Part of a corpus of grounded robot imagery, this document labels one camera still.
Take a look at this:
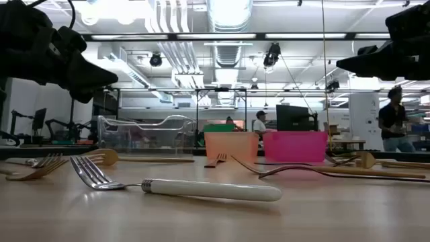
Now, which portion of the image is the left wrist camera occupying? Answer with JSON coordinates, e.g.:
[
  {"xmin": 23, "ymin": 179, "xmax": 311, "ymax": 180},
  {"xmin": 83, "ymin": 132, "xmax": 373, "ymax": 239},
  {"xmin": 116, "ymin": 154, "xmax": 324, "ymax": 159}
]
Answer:
[{"xmin": 50, "ymin": 26, "xmax": 88, "ymax": 56}]

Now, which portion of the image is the black computer monitor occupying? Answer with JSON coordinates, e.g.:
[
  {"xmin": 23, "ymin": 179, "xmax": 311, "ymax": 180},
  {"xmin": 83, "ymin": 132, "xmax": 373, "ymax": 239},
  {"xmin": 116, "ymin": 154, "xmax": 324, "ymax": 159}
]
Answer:
[{"xmin": 275, "ymin": 104, "xmax": 318, "ymax": 132}]

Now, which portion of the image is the background storage shelf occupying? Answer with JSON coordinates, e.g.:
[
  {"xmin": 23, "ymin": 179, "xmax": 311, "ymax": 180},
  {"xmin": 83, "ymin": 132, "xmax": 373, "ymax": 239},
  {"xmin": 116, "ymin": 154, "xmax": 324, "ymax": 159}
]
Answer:
[{"xmin": 408, "ymin": 110, "xmax": 430, "ymax": 153}]

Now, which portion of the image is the person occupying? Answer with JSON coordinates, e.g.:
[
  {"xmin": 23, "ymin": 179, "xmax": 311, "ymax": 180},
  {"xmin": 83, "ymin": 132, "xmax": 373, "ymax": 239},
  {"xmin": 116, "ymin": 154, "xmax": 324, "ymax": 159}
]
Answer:
[
  {"xmin": 378, "ymin": 85, "xmax": 417, "ymax": 153},
  {"xmin": 224, "ymin": 116, "xmax": 243, "ymax": 132},
  {"xmin": 251, "ymin": 110, "xmax": 270, "ymax": 139}
]

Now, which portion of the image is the white-handled silver fork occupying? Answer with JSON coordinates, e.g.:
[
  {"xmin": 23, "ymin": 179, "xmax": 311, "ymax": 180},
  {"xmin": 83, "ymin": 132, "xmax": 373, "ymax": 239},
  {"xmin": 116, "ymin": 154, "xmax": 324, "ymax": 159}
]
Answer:
[
  {"xmin": 69, "ymin": 155, "xmax": 283, "ymax": 202},
  {"xmin": 5, "ymin": 153, "xmax": 64, "ymax": 169}
]

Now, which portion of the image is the orange plastic bin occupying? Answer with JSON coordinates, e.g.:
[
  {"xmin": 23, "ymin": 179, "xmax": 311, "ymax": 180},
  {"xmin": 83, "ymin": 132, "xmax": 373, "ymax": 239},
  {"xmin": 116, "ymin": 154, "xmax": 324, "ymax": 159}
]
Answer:
[{"xmin": 204, "ymin": 131, "xmax": 259, "ymax": 163}]

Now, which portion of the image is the pink plastic bin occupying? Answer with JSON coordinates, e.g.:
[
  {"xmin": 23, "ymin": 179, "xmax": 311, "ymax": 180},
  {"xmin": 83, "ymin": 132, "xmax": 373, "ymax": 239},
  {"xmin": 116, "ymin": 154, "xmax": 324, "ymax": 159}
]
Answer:
[{"xmin": 263, "ymin": 130, "xmax": 329, "ymax": 163}]

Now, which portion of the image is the black overhead light beam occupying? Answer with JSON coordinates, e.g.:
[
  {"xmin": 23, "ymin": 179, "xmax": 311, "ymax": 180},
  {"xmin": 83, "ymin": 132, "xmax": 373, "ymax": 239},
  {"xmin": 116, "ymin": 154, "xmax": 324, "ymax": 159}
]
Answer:
[{"xmin": 80, "ymin": 32, "xmax": 430, "ymax": 42}]

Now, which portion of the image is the clear plastic bin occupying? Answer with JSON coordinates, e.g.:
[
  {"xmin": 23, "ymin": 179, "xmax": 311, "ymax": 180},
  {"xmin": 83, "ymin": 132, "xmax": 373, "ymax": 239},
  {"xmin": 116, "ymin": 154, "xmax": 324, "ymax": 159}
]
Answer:
[{"xmin": 97, "ymin": 114, "xmax": 198, "ymax": 156}]

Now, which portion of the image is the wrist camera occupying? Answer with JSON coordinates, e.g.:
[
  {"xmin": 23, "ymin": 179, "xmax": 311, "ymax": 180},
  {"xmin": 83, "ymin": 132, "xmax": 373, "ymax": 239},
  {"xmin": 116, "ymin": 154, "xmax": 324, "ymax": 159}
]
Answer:
[
  {"xmin": 385, "ymin": 3, "xmax": 430, "ymax": 44},
  {"xmin": 50, "ymin": 26, "xmax": 88, "ymax": 56}
]

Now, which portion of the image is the small black background monitor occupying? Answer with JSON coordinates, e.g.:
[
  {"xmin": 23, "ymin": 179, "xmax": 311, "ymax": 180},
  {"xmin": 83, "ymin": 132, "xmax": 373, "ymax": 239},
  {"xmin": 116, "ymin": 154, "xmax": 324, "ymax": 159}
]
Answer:
[{"xmin": 32, "ymin": 108, "xmax": 48, "ymax": 136}]

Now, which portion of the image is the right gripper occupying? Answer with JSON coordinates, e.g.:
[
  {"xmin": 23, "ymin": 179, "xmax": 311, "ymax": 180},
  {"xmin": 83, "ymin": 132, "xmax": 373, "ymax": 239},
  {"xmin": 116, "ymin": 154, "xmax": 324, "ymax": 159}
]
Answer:
[{"xmin": 335, "ymin": 36, "xmax": 430, "ymax": 81}]

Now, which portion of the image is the background wooden table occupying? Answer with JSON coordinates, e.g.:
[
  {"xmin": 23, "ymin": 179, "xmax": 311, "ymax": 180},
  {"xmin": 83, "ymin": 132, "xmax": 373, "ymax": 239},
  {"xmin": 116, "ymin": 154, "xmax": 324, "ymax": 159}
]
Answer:
[{"xmin": 331, "ymin": 138, "xmax": 367, "ymax": 151}]

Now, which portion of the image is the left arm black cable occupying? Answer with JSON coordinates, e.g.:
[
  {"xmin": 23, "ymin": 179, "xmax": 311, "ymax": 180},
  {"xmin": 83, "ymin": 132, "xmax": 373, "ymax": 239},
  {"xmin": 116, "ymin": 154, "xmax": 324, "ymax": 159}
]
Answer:
[{"xmin": 32, "ymin": 0, "xmax": 77, "ymax": 30}]

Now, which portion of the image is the silver ventilation duct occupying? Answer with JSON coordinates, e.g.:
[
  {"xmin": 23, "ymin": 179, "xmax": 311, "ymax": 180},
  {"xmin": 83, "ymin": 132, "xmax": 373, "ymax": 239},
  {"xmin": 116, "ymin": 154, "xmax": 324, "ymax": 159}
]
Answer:
[{"xmin": 205, "ymin": 0, "xmax": 253, "ymax": 70}]

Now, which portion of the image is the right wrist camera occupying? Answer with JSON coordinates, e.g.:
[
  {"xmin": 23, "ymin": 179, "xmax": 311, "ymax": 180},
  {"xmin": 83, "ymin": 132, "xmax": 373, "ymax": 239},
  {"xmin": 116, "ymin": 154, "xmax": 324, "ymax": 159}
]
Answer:
[{"xmin": 385, "ymin": 3, "xmax": 430, "ymax": 44}]

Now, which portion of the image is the green background box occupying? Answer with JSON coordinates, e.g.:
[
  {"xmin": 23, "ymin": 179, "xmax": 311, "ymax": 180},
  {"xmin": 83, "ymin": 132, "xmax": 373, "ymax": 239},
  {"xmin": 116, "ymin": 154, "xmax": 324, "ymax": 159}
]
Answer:
[{"xmin": 203, "ymin": 123, "xmax": 236, "ymax": 133}]

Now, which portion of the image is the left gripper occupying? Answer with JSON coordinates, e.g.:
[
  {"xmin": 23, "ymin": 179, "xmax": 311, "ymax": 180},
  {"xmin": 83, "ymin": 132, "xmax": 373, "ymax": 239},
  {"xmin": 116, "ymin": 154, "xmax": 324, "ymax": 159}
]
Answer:
[{"xmin": 40, "ymin": 50, "xmax": 119, "ymax": 104}]

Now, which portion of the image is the background black metal frame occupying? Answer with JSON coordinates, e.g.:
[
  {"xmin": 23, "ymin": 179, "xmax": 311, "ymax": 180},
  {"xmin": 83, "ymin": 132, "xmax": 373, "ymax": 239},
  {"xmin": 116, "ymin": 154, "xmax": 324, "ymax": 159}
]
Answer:
[{"xmin": 103, "ymin": 86, "xmax": 430, "ymax": 151}]

